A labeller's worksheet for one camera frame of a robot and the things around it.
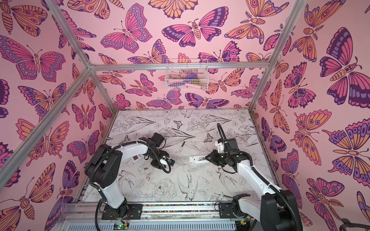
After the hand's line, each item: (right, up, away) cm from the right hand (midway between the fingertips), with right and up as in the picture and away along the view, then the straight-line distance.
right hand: (207, 156), depth 83 cm
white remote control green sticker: (-5, -4, +7) cm, 9 cm away
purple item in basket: (-9, +50, +12) cm, 52 cm away
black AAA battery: (-15, +5, +17) cm, 23 cm away
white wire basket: (-12, +52, +13) cm, 55 cm away
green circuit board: (-45, -33, -10) cm, 57 cm away
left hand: (-24, -5, +9) cm, 27 cm away
